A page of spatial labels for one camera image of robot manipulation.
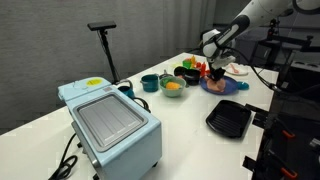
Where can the yellow squeeze bottle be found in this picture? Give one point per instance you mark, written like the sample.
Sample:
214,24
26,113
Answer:
193,60

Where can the green bowl with food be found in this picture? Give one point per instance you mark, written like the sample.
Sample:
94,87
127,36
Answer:
172,88

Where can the small teal bowl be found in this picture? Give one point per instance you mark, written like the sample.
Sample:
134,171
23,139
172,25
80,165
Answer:
243,86

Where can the small black frying pan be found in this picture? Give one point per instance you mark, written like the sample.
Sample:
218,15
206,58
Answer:
179,71

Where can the light blue toaster oven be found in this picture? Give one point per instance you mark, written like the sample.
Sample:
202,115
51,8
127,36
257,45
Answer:
110,133

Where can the black camera on stand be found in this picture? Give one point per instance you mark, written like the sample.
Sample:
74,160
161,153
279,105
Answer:
106,50

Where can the orange plastic spoon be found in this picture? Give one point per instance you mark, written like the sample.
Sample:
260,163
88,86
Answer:
234,68

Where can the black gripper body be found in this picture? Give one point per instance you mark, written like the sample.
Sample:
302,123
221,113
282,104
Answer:
218,72

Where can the teal kettle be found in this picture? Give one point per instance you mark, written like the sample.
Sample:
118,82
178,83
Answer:
126,90

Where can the orange cloth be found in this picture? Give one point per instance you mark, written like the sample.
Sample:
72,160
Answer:
216,86

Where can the white plate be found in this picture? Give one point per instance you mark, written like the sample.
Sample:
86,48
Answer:
241,70

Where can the green plastic cup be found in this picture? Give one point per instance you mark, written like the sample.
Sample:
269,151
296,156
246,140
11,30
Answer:
187,64

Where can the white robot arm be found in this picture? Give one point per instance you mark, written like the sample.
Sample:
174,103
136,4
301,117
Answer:
260,13

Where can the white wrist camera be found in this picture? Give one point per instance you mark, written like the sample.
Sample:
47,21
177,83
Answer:
224,61

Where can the black grill tray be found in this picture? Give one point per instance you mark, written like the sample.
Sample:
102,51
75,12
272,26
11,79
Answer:
228,118

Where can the black background tripod rig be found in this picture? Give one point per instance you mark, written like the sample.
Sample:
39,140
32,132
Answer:
286,40

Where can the teal mug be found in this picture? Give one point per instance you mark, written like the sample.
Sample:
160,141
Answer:
150,83

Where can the black pot with yellow food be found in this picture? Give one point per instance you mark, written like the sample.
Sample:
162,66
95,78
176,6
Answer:
192,77

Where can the blue plate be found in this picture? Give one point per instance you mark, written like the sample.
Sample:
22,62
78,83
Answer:
231,85

